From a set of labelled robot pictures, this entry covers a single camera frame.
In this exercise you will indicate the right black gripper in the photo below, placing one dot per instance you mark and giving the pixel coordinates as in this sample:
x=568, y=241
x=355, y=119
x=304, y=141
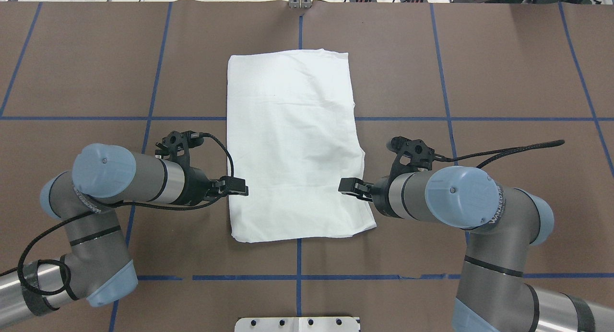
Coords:
x=381, y=195

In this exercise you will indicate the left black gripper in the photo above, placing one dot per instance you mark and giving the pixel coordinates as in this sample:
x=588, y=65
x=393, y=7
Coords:
x=195, y=185

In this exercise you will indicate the white printed t-shirt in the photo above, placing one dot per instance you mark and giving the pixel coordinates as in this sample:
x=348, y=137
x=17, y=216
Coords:
x=291, y=131

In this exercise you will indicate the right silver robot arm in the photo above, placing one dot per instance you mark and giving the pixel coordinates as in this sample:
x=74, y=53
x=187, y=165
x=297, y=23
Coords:
x=502, y=223

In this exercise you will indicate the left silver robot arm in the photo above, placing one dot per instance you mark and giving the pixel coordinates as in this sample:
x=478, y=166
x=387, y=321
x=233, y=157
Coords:
x=86, y=255

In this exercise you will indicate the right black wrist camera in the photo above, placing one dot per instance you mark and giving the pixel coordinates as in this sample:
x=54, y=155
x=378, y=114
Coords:
x=411, y=156

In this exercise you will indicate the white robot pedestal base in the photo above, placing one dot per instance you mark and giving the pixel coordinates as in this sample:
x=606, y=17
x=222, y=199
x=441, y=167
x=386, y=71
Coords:
x=299, y=324

